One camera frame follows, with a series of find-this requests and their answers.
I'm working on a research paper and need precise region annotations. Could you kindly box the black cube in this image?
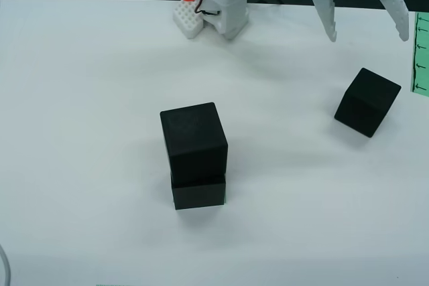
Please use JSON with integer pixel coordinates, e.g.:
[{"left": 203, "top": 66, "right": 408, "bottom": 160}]
[
  {"left": 334, "top": 67, "right": 402, "bottom": 138},
  {"left": 170, "top": 173, "right": 227, "bottom": 211},
  {"left": 160, "top": 102, "right": 229, "bottom": 186}
]

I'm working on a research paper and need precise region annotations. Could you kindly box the green sheet with arrows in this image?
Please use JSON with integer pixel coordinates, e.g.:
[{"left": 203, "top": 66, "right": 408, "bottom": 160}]
[{"left": 410, "top": 11, "right": 429, "bottom": 94}]

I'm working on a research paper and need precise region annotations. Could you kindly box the grey cable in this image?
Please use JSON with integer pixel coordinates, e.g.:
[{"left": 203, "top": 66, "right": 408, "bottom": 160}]
[{"left": 0, "top": 244, "right": 13, "bottom": 286}]

